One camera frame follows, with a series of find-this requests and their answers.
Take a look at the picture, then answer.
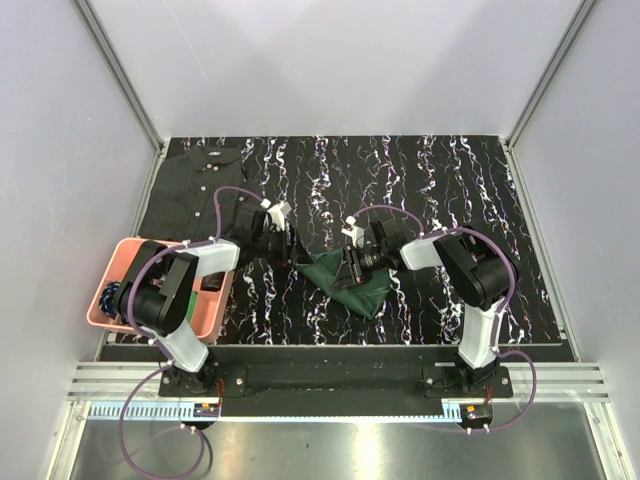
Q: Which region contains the pink compartment tray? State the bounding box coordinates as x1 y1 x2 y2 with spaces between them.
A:
86 237 234 344

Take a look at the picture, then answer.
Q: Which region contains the aluminium frame rail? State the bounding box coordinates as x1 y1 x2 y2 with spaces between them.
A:
68 362 609 402

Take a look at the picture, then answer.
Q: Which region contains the dark brown rolled cloth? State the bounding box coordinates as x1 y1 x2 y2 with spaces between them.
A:
200 272 226 292

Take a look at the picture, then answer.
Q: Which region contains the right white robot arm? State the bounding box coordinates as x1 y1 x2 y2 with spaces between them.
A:
331 215 519 397

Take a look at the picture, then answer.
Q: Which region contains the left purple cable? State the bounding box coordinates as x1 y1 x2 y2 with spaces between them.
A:
117 185 271 473

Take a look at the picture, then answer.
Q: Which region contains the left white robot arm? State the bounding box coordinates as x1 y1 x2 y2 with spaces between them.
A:
110 201 301 396

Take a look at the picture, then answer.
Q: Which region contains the green cloth napkin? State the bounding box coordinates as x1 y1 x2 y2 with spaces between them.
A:
295 250 391 320

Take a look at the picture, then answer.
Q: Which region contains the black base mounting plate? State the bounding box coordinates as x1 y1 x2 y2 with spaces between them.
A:
159 346 514 422

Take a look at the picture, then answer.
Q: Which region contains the blue patterned rolled tie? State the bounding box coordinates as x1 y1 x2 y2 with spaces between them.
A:
98 281 120 318

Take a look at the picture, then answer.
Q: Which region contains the green rolled cloth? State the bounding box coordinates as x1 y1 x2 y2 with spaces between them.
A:
185 291 198 322

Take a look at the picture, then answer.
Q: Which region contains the dark pinstriped shirt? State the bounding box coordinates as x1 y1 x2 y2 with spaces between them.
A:
138 145 250 242

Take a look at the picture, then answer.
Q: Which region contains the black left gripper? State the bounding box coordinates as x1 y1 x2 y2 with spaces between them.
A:
252 225 314 267

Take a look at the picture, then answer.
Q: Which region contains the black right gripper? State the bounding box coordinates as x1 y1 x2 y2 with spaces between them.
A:
331 244 388 292

